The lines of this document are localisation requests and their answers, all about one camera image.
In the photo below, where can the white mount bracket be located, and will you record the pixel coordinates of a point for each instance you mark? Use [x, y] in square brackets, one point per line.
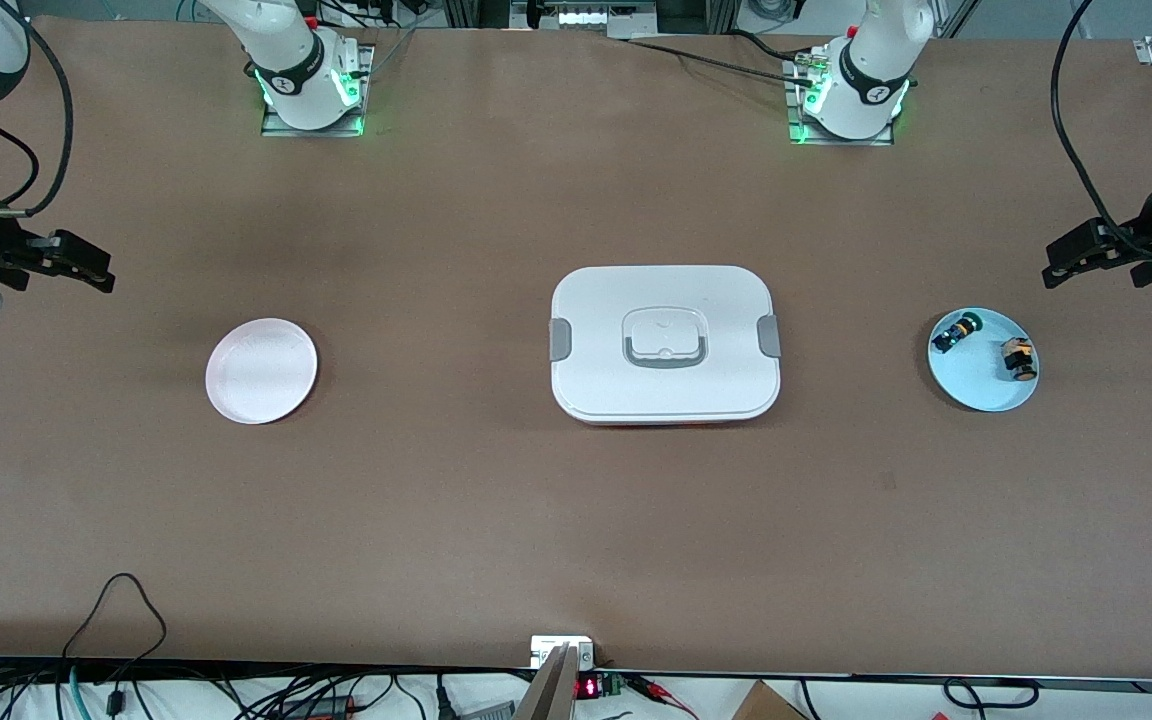
[541, 650]

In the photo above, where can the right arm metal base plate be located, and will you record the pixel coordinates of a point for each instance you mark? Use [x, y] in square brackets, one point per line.
[281, 128]

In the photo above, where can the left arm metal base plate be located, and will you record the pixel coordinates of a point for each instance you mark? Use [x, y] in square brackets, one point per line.
[798, 135]

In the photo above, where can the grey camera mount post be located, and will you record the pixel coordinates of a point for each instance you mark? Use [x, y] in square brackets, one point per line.
[554, 690]

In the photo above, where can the green push button switch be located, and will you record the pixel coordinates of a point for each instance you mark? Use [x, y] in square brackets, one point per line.
[958, 332]

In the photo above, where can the red digit display board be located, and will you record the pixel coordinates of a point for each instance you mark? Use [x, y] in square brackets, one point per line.
[591, 687]

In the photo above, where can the white power strip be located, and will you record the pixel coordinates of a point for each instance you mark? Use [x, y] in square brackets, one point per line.
[601, 17]

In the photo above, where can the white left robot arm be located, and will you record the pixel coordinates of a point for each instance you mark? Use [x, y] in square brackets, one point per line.
[871, 60]

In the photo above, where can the light blue round plate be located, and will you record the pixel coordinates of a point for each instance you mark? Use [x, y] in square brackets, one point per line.
[981, 385]

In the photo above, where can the pink round plate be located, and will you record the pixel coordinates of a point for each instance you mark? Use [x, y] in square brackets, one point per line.
[261, 372]

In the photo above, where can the orange push button switch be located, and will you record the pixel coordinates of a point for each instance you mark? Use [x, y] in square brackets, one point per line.
[1018, 362]

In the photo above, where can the brown cardboard piece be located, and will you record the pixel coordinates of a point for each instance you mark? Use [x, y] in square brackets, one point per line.
[766, 705]

